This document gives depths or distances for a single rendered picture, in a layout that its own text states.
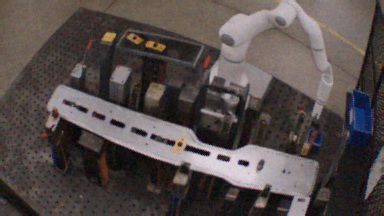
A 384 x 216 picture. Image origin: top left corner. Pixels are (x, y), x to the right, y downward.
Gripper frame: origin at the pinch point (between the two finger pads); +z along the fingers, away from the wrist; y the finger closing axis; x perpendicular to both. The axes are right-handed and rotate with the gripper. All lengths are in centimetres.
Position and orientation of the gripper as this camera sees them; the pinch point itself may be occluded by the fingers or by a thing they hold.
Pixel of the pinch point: (314, 119)
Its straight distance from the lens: 271.8
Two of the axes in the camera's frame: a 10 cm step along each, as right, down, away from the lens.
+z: -1.4, 6.5, 7.5
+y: -3.9, 6.6, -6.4
